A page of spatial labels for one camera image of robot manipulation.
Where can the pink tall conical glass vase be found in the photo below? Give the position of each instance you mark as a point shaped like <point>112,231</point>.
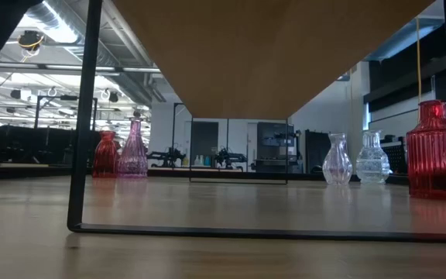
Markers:
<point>132,155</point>

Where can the clear ribbed glass vase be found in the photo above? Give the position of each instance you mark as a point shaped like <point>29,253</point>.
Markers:
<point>337,162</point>

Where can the red bulbous glass vase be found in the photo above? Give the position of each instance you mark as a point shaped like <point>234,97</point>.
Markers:
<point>105,157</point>

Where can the clear cut-glass bulbous vase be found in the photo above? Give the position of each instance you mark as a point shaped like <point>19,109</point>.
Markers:
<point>372,162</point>

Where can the red ribbed cylindrical glass vase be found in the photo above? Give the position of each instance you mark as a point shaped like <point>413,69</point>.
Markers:
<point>431,155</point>

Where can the black background robot station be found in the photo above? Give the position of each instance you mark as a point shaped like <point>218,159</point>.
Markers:
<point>167,157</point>
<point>228,157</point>

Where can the dark grey door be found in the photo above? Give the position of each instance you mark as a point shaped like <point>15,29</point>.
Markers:
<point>204,139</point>

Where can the black cabinet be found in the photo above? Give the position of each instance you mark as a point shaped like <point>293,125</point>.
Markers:
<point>275,145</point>

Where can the light wooden tray board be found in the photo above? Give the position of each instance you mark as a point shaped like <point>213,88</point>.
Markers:
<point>265,58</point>

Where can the dark standing board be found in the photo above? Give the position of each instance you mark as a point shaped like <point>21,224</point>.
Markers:
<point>316,151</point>

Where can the black pegboard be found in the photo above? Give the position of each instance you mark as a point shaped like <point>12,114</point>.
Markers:
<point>396,157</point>

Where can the silver ventilation duct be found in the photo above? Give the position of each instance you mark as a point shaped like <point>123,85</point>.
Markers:
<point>126,81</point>

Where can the black aluminium rig frame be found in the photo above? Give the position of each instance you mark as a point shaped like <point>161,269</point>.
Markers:
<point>52,173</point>

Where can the black partition wall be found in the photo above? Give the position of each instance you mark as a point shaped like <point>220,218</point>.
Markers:
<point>33,145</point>

